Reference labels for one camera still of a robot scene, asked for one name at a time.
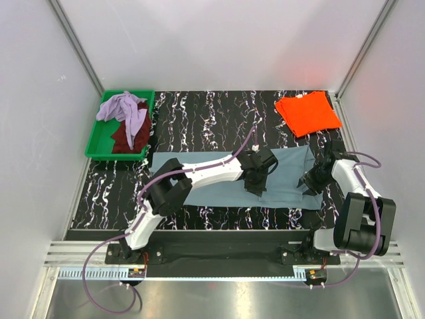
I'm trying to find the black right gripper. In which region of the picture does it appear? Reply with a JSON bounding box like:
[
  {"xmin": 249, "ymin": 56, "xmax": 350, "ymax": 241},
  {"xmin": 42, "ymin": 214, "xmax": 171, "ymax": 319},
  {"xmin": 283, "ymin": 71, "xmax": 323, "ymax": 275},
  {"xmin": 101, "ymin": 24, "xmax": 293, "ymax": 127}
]
[{"xmin": 297, "ymin": 161, "xmax": 334, "ymax": 197}]

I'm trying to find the grey blue t shirt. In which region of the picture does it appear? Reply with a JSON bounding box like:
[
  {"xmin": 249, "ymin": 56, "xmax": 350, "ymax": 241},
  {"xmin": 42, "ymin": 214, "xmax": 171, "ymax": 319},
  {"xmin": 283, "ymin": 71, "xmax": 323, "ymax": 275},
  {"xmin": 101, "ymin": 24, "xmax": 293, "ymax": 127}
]
[{"xmin": 149, "ymin": 146, "xmax": 325, "ymax": 211}]

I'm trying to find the white slotted cable duct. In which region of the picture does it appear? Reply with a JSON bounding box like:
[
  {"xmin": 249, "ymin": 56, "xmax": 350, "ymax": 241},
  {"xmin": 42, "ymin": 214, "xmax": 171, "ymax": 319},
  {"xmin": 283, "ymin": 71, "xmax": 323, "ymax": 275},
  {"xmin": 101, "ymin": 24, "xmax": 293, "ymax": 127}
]
[{"xmin": 58, "ymin": 266, "xmax": 307, "ymax": 282}]

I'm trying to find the corner frame post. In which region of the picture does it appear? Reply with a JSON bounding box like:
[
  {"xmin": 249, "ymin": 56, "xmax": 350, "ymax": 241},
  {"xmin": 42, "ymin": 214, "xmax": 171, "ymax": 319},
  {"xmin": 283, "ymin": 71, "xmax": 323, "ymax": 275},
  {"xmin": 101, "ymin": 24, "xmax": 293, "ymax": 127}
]
[
  {"xmin": 335, "ymin": 0, "xmax": 399, "ymax": 99},
  {"xmin": 46, "ymin": 0, "xmax": 104, "ymax": 96}
]

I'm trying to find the lilac t shirt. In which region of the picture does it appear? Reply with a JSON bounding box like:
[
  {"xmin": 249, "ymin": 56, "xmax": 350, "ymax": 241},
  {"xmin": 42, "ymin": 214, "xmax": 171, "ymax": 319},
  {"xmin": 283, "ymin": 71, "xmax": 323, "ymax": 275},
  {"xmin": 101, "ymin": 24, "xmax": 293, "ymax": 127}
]
[{"xmin": 96, "ymin": 91, "xmax": 147, "ymax": 148}]

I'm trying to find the aluminium frame rail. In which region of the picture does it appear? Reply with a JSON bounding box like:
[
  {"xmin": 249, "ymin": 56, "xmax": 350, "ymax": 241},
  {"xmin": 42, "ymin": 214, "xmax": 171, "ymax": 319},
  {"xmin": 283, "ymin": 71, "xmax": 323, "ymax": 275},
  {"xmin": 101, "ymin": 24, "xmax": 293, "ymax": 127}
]
[{"xmin": 42, "ymin": 241, "xmax": 406, "ymax": 270}]

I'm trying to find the right corner frame post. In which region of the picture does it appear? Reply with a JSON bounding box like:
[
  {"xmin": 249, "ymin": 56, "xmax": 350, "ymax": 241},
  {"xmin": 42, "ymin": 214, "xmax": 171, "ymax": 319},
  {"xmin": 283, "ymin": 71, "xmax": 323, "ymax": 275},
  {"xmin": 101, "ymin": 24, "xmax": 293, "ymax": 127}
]
[{"xmin": 335, "ymin": 0, "xmax": 399, "ymax": 99}]

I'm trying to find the dark red t shirt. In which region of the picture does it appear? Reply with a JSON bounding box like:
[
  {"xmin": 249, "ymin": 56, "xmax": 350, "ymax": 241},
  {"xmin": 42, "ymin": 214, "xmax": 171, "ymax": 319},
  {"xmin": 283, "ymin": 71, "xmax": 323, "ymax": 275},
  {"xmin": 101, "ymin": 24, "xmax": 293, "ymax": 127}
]
[{"xmin": 111, "ymin": 102, "xmax": 151, "ymax": 154}]

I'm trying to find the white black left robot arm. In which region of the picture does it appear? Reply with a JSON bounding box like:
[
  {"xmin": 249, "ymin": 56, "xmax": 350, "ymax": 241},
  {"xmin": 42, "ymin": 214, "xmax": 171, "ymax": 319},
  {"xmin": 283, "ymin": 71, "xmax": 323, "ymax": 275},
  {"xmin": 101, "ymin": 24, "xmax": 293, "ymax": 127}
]
[{"xmin": 119, "ymin": 149, "xmax": 278, "ymax": 263}]

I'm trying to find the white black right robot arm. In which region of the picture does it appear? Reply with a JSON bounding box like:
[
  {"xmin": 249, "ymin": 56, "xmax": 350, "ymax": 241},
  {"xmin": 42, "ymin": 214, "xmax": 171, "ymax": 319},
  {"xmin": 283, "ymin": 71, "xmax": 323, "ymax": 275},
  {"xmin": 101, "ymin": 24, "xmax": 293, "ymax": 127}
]
[{"xmin": 298, "ymin": 142, "xmax": 396, "ymax": 264}]

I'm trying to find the folded orange t shirt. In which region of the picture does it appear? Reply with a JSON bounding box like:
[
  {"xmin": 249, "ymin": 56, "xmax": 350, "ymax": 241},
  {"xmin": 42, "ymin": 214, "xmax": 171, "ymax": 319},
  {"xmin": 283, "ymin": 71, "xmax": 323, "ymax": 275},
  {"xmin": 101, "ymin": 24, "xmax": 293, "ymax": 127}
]
[{"xmin": 275, "ymin": 91, "xmax": 342, "ymax": 138}]

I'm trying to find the green plastic bin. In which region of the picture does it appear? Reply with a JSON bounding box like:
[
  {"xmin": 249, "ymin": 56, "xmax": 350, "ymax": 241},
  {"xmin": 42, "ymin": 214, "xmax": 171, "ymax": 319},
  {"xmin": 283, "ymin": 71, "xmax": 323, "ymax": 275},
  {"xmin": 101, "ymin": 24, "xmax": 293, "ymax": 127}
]
[{"xmin": 85, "ymin": 90, "xmax": 155, "ymax": 161}]

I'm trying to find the left corner frame post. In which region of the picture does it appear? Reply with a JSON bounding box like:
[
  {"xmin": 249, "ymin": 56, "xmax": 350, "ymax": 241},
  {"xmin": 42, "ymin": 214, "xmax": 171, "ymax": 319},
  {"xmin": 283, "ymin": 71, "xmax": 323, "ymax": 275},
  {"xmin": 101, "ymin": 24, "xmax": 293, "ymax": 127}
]
[{"xmin": 46, "ymin": 0, "xmax": 104, "ymax": 96}]

